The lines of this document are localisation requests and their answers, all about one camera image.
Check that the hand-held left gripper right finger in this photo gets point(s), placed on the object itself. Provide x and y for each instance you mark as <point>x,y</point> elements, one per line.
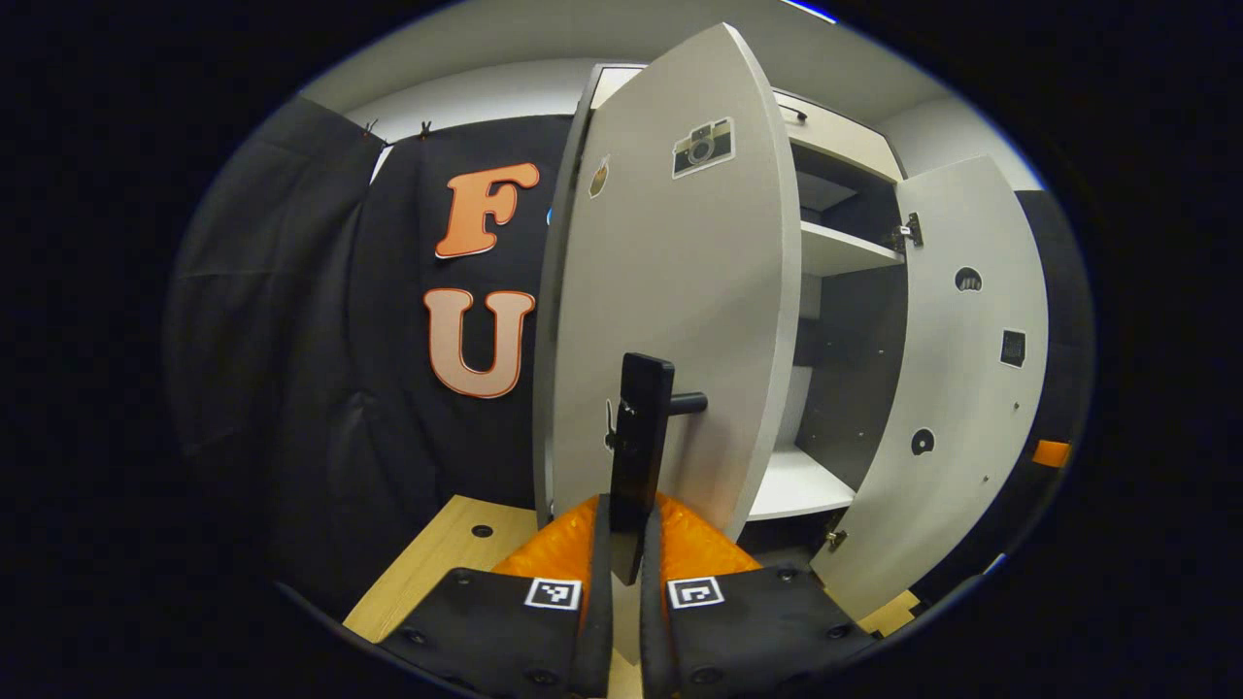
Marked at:
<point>651,631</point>

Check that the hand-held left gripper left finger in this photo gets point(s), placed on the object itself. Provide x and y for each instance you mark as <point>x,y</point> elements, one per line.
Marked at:
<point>599,631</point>

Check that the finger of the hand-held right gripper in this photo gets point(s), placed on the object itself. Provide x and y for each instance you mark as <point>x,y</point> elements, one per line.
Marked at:
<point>1051,453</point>

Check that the grey cabinet door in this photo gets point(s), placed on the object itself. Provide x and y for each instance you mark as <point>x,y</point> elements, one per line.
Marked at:
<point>952,388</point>
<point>680,291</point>

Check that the grey double-door shoe cabinet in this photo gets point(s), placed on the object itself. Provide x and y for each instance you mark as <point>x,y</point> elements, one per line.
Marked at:
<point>855,369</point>

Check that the white cabinet bottom shelf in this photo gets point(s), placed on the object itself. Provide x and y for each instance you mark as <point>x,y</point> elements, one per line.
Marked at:
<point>796,485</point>

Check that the white cabinet shelf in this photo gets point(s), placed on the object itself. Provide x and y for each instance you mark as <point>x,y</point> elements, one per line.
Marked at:
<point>796,485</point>
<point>835,250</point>

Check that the metal door hinge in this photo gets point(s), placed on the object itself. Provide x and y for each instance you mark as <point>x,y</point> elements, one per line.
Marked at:
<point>905,233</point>
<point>835,538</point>

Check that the light wooden base board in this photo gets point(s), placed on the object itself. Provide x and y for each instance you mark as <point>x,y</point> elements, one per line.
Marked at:
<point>437,573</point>

